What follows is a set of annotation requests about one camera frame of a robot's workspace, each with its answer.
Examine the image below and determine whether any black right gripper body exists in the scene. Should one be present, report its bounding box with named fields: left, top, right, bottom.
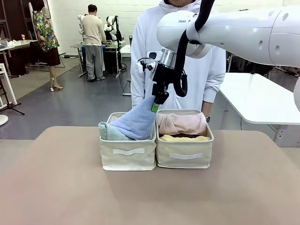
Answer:
left=149, top=62, right=176, bottom=95

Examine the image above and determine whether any lavender blue cone towel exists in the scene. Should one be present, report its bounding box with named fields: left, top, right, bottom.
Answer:
left=109, top=95, right=156, bottom=141

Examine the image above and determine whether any pink towel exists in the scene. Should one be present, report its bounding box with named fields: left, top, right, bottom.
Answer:
left=157, top=112, right=207, bottom=136

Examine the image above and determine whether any dark grey towel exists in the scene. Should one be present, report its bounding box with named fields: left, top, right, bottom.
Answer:
left=169, top=133, right=202, bottom=139

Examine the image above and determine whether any yellow towel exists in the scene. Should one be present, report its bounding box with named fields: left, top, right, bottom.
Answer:
left=159, top=134, right=211, bottom=142

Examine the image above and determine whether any mint green cone towel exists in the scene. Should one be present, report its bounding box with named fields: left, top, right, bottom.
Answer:
left=97, top=121, right=136, bottom=141

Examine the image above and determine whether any person in white hoodie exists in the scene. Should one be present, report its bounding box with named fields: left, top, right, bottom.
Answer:
left=130, top=0, right=227, bottom=122

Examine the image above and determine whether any beige fabric bin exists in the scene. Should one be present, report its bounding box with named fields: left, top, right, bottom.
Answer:
left=99, top=112, right=157, bottom=171
left=155, top=109, right=215, bottom=169

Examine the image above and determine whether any person in cream sweater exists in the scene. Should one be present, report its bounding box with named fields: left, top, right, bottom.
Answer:
left=81, top=4, right=106, bottom=82

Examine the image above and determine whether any white table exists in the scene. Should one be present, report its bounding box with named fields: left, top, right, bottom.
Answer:
left=218, top=72, right=300, bottom=148

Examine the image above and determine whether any person in floral dress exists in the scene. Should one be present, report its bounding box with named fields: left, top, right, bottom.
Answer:
left=31, top=0, right=64, bottom=92

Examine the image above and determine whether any black tripod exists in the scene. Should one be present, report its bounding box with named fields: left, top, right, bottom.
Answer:
left=0, top=79, right=25, bottom=116

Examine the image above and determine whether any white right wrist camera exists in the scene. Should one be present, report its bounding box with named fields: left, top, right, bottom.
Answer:
left=136, top=57, right=156, bottom=74

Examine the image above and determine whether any black cable hose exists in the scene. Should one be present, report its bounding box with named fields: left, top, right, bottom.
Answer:
left=174, top=0, right=216, bottom=98

